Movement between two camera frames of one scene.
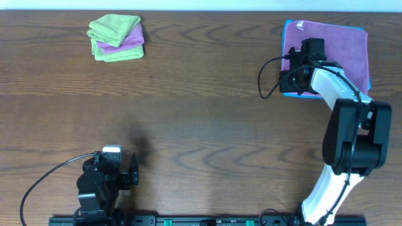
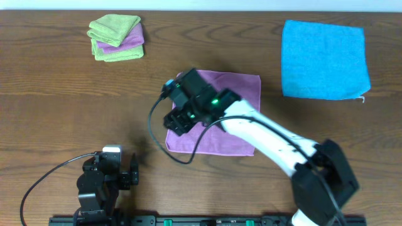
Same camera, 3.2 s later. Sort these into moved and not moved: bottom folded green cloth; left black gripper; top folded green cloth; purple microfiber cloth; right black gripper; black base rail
Moved: right black gripper; purple microfiber cloth
Not moved: black base rail; top folded green cloth; bottom folded green cloth; left black gripper
